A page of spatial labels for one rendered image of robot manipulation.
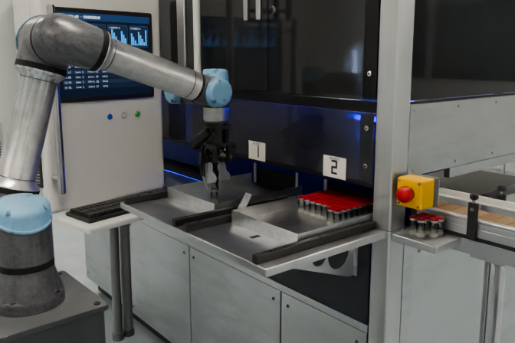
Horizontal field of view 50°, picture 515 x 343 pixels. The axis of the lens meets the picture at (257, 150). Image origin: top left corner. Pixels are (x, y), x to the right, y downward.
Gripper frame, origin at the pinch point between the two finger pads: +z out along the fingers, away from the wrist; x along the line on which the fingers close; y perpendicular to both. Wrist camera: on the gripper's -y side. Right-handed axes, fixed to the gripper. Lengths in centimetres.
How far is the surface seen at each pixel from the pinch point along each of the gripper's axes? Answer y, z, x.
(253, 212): 19.4, 3.7, 0.1
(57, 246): -240, 94, 33
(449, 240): 64, 5, 25
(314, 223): 34.0, 5.1, 9.4
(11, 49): -505, -44, 85
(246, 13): 0, -52, 13
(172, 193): -11.7, 3.3, -7.1
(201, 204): 4.2, 3.3, -7.1
